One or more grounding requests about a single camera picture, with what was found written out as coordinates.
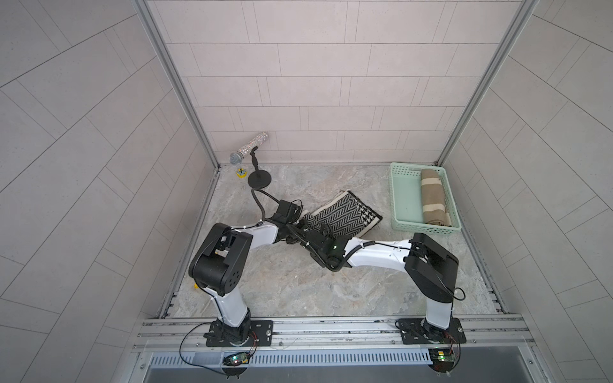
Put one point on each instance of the aluminium mounting rail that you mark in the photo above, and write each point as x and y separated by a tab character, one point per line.
333	333

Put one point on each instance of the glittery silver microphone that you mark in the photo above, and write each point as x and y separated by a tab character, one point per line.
239	156

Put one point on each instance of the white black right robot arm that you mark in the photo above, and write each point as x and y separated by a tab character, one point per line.
433	269

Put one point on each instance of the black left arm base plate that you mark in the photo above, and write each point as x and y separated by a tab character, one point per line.
249	333

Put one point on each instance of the green circuit board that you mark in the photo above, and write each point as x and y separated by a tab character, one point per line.
235	360
443	360

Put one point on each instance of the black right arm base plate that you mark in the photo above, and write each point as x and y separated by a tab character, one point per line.
420	332

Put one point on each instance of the mint green plastic basket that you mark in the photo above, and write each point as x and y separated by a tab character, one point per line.
406	204

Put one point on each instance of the right green circuit board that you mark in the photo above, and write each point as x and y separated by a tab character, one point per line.
443	360

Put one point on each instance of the left green circuit board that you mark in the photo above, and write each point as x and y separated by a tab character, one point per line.
235	360

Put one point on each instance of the black round microphone stand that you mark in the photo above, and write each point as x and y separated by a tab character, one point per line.
259	178

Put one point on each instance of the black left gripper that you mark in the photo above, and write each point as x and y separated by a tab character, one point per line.
298	239

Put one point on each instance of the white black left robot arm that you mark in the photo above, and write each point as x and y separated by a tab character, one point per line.
219	265

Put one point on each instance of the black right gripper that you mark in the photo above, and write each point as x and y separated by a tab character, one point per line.
314	256

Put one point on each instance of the black white houndstooth scarf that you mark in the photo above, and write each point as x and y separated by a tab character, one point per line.
344	215

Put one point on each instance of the small yellow toy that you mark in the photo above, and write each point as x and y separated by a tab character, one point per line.
241	173

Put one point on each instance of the brown beige plaid scarf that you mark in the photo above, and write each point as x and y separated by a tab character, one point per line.
434	209

